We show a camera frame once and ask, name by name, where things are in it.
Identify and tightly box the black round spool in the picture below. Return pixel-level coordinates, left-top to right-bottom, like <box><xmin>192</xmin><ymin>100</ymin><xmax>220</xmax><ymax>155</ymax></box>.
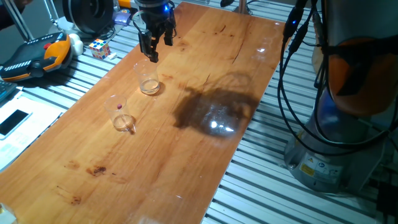
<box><xmin>62</xmin><ymin>0</ymin><xmax>114</xmax><ymax>35</ymax></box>

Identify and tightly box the black cable with lit plug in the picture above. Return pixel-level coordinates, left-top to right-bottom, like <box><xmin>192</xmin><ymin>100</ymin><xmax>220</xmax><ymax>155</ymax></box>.
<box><xmin>277</xmin><ymin>0</ymin><xmax>398</xmax><ymax>156</ymax></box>

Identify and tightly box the thick metal tripod leg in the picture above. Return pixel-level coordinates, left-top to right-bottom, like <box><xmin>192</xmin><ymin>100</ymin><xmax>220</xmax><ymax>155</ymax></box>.
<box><xmin>1</xmin><ymin>0</ymin><xmax>35</xmax><ymax>42</ymax></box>

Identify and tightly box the orange black teach pendant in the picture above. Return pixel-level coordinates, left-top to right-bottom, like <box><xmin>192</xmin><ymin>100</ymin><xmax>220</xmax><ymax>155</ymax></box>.
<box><xmin>0</xmin><ymin>32</ymin><xmax>74</xmax><ymax>83</ymax></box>

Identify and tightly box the glass dropper with red bulb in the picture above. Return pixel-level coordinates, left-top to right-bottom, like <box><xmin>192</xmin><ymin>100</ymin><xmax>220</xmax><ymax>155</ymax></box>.
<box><xmin>116</xmin><ymin>103</ymin><xmax>129</xmax><ymax>125</ymax></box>

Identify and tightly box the dark sleeved forearm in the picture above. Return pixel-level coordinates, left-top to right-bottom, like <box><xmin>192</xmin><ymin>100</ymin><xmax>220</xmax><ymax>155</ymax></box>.
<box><xmin>0</xmin><ymin>0</ymin><xmax>25</xmax><ymax>31</ymax></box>

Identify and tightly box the purple packet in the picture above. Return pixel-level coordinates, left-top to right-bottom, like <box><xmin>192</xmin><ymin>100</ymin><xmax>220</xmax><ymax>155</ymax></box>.
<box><xmin>112</xmin><ymin>9</ymin><xmax>132</xmax><ymax>26</ymax></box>

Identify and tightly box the white smartphone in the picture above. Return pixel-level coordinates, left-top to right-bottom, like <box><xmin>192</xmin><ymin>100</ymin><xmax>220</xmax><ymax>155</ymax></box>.
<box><xmin>0</xmin><ymin>108</ymin><xmax>33</xmax><ymax>141</ymax></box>

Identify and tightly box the thin metal tripod leg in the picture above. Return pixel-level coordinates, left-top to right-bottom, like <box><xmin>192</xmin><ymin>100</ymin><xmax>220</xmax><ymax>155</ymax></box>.
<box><xmin>43</xmin><ymin>0</ymin><xmax>60</xmax><ymax>26</ymax></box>

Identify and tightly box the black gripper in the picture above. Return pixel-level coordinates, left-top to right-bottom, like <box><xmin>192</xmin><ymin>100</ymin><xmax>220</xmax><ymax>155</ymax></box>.
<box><xmin>136</xmin><ymin>0</ymin><xmax>177</xmax><ymax>63</ymax></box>

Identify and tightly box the colourful puzzle cube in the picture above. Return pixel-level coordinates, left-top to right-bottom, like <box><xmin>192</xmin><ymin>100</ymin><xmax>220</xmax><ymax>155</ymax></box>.
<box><xmin>88</xmin><ymin>38</ymin><xmax>111</xmax><ymax>60</ymax></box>

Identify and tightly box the black computer keyboard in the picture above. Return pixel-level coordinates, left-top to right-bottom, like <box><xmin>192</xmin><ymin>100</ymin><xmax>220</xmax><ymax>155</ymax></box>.
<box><xmin>0</xmin><ymin>80</ymin><xmax>19</xmax><ymax>103</ymax></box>

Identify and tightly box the clear glass beaker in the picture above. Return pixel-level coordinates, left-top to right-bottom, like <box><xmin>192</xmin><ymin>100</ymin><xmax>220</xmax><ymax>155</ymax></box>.
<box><xmin>133</xmin><ymin>58</ymin><xmax>161</xmax><ymax>96</ymax></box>
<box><xmin>103</xmin><ymin>95</ymin><xmax>137</xmax><ymax>133</ymax></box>

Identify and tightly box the wooden board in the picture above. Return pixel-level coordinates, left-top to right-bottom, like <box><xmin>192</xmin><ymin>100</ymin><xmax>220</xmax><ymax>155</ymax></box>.
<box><xmin>0</xmin><ymin>1</ymin><xmax>292</xmax><ymax>224</ymax></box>

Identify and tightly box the upright stand pole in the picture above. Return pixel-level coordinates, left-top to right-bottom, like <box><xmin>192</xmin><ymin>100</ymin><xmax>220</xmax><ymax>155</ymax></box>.
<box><xmin>233</xmin><ymin>0</ymin><xmax>253</xmax><ymax>16</ymax></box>

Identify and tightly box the white printed paper sheet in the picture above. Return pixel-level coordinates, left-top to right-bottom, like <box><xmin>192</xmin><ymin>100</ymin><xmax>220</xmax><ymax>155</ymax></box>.
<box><xmin>0</xmin><ymin>96</ymin><xmax>65</xmax><ymax>172</ymax></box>

